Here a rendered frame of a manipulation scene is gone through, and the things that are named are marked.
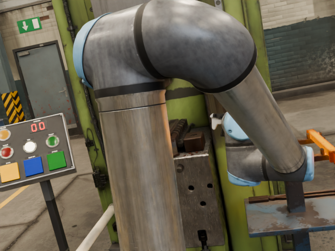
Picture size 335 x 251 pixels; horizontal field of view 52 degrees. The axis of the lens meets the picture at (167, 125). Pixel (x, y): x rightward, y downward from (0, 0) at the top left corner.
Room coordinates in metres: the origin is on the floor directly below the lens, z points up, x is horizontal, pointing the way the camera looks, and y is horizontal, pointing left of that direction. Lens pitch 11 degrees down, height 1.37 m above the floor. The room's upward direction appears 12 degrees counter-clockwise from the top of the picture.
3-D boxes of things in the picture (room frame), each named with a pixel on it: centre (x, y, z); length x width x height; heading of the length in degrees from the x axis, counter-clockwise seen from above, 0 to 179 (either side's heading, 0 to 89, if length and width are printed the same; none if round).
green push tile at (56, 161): (1.51, 0.52, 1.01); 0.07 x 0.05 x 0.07; 102
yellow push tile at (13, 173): (1.47, 0.71, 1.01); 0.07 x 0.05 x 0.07; 102
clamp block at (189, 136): (1.58, -0.11, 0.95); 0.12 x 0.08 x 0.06; 167
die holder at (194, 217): (1.77, -0.03, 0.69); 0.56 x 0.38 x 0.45; 167
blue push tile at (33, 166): (1.49, 0.61, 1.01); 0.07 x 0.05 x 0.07; 102
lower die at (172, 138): (1.77, 0.03, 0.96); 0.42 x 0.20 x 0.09; 167
